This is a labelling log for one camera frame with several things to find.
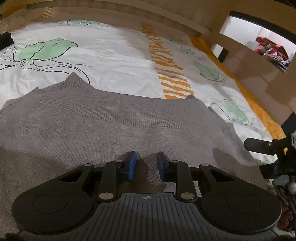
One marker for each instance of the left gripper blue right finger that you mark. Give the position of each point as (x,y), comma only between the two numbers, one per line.
(179,173)

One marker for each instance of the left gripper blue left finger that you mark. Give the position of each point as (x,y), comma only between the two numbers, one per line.
(114,173)

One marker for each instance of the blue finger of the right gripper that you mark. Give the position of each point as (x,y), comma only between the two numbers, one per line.
(261,145)

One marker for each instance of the grey knitted sweater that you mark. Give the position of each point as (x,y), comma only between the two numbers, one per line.
(50,131)

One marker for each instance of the red patterned clothes pile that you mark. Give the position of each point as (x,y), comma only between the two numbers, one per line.
(274,53)

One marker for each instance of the wooden side cabinet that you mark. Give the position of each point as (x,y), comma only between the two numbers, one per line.
(274,89)

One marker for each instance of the white leaf-print bed sheet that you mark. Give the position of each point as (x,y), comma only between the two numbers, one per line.
(126,55)

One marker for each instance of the wooden bed headboard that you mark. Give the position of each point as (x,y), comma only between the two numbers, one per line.
(180,15)

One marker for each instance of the black garment on bed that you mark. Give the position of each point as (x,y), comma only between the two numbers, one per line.
(5,40)

